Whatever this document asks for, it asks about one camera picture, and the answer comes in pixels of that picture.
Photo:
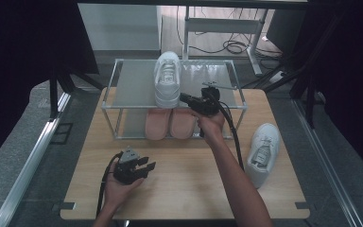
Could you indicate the white desk frame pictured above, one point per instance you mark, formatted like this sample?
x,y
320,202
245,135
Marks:
x,y
220,25

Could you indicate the white power strip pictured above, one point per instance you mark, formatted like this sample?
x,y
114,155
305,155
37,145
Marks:
x,y
278,76

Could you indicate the metal shoe rack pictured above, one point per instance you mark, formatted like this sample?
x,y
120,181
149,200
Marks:
x,y
135,83

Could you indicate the dark curtain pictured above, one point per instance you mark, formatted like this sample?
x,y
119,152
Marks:
x,y
19,47
356,63

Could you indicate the aluminium rail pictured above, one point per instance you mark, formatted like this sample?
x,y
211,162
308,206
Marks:
x,y
324,160
28,170

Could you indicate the black computer case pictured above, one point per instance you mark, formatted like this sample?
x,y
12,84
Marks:
x,y
280,30

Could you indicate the person's right hand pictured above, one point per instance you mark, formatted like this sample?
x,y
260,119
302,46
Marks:
x,y
211,124

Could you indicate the black metal stand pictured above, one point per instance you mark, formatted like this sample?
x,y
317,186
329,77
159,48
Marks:
x,y
310,104
53,94

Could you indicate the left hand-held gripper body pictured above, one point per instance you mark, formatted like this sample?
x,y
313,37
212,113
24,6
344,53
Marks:
x,y
127,171

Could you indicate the grey cabinet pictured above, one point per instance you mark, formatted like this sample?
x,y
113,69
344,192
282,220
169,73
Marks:
x,y
119,26

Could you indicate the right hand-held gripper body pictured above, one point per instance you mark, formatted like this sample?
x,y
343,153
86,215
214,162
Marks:
x,y
208,104

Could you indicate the white sneaker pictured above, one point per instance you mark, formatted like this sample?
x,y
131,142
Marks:
x,y
263,157
167,88

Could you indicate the pink slipper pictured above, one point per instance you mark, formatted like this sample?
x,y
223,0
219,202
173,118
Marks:
x,y
157,124
182,123

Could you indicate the person's left hand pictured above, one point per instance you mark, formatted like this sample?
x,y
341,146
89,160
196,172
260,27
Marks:
x,y
116,192

